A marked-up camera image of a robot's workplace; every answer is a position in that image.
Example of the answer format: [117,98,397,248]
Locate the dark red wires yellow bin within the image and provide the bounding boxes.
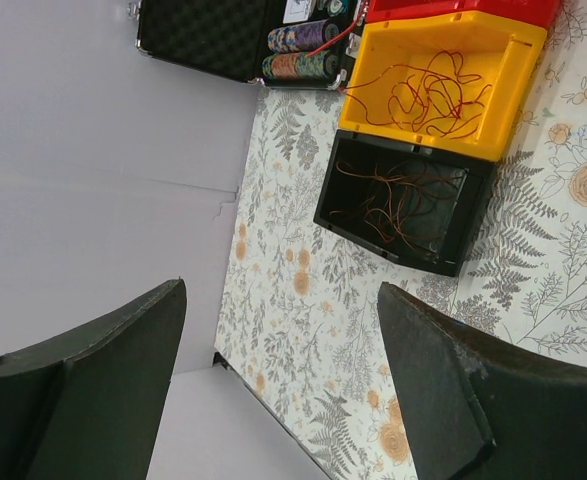
[343,50,493,139]

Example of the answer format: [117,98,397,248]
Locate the floral table mat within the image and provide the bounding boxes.
[215,1,587,479]

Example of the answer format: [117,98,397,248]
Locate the red wire tangle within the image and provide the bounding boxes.
[306,0,374,57]

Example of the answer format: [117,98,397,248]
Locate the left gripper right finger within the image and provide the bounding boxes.
[378,283,587,479]

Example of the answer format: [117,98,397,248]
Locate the playing card deck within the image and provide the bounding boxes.
[283,0,316,24]

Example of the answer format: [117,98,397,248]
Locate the copper wires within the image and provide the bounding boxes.
[328,159,469,251]

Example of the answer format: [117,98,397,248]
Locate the black bin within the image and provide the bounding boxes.
[314,130,498,277]

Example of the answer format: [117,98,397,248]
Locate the black poker chip case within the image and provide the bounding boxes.
[127,1,368,90]

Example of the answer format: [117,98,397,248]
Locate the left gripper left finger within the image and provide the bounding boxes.
[0,279,187,479]

